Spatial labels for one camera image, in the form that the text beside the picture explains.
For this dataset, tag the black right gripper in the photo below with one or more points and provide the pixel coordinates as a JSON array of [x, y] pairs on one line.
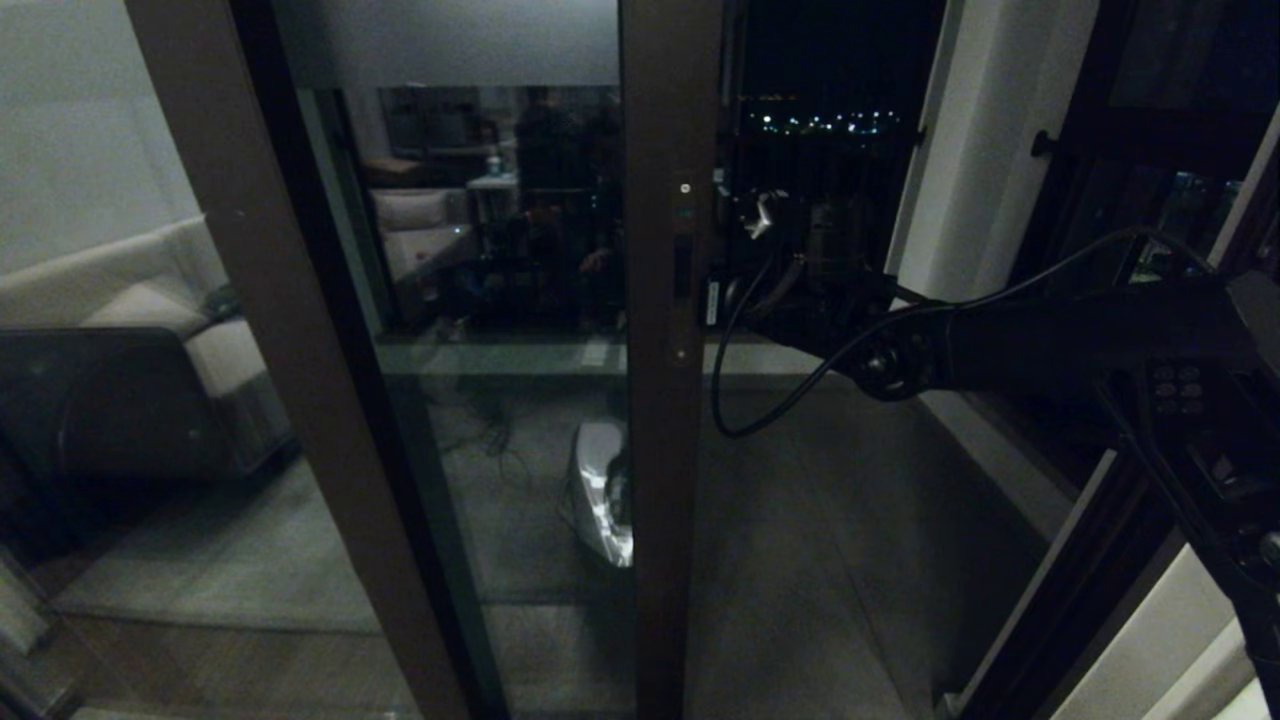
[[810, 290]]

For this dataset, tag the brown framed sliding glass door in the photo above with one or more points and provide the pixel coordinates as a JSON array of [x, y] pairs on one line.
[[665, 450]]

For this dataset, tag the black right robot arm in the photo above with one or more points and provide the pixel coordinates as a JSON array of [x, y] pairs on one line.
[[1100, 340]]

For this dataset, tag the black metal balcony railing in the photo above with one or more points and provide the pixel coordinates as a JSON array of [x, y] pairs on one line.
[[830, 170]]

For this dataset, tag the brown framed fixed glass panel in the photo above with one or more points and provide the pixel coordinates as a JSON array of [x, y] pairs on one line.
[[345, 450]]

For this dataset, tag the grey rug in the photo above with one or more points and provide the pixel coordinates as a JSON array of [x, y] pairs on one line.
[[250, 560]]

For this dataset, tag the light grey sofa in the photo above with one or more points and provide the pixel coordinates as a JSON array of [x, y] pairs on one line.
[[150, 310]]

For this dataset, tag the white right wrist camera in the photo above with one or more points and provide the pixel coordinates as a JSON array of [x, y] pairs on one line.
[[765, 213]]

